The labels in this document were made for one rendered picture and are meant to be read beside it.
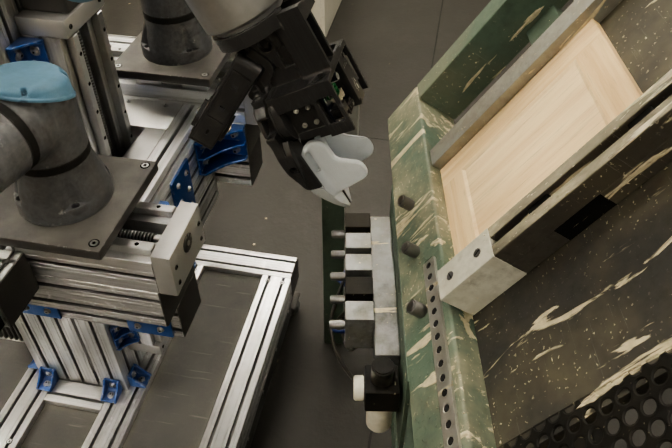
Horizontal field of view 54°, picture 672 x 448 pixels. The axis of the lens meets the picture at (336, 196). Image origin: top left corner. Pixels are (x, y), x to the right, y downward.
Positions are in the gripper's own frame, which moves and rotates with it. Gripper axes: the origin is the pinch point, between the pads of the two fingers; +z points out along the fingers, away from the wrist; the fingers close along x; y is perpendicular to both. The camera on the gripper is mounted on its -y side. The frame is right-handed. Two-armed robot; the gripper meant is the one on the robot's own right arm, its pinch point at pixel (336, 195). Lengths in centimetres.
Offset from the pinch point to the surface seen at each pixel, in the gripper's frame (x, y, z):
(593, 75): 50, 23, 26
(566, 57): 59, 19, 26
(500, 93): 62, 6, 30
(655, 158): 26.5, 28.7, 26.1
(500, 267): 23.3, 4.3, 37.3
